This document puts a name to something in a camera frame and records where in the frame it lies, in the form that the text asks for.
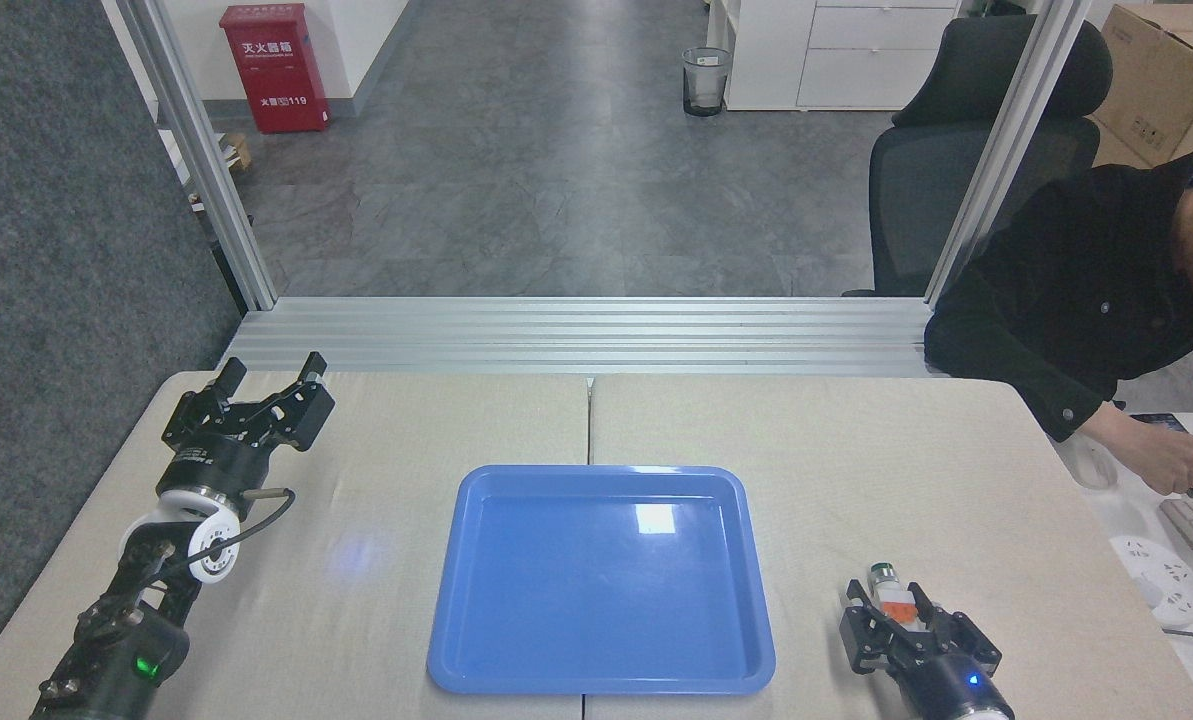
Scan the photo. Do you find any grey trash bin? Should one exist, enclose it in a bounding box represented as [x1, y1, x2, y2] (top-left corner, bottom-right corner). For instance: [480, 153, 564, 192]
[681, 46, 734, 118]

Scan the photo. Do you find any black office chair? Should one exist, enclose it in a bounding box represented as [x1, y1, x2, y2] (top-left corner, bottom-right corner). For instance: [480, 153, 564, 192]
[841, 15, 1115, 299]

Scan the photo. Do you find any white computer mouse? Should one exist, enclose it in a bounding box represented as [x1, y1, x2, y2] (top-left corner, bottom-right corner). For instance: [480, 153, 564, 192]
[1068, 438, 1121, 491]

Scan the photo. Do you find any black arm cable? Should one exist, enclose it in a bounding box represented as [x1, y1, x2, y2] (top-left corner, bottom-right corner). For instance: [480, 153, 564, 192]
[146, 486, 298, 587]

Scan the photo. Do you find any white power strip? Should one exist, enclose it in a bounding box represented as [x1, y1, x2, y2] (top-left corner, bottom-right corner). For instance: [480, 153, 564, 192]
[1108, 534, 1193, 630]

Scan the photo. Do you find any silver aluminium post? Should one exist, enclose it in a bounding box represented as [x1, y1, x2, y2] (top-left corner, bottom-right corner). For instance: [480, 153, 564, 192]
[114, 0, 280, 312]
[923, 0, 1096, 299]

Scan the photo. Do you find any person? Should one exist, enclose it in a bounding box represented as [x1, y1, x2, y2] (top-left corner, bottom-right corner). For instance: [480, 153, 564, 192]
[923, 146, 1193, 443]

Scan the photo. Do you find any white drawer cabinet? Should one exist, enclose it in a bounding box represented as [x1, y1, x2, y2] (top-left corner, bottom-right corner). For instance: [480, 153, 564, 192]
[706, 0, 963, 113]

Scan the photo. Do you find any white orange switch part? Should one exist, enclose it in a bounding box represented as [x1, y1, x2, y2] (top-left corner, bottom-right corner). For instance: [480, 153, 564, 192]
[863, 562, 933, 638]

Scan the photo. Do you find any person's hand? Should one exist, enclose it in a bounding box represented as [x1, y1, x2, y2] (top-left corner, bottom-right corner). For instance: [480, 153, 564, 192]
[1104, 408, 1193, 498]

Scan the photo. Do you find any blue plastic tray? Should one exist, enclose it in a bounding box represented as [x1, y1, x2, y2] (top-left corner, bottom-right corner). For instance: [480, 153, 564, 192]
[426, 464, 778, 697]

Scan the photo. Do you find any grey felt partition panel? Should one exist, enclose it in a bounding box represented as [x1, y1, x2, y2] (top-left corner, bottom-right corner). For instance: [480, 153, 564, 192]
[0, 0, 245, 693]

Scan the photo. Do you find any large cardboard box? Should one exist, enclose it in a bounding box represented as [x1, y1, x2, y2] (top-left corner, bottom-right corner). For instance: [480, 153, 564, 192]
[1093, 3, 1193, 169]

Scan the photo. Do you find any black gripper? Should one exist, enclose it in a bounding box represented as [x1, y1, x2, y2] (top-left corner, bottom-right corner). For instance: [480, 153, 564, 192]
[838, 578, 1016, 720]
[161, 351, 338, 503]

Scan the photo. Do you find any red fire extinguisher box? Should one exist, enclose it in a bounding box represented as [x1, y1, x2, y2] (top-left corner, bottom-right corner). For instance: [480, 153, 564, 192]
[219, 3, 333, 135]

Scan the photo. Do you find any silver aluminium rail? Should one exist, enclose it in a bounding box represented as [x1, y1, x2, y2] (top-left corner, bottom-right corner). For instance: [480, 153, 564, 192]
[217, 295, 962, 379]

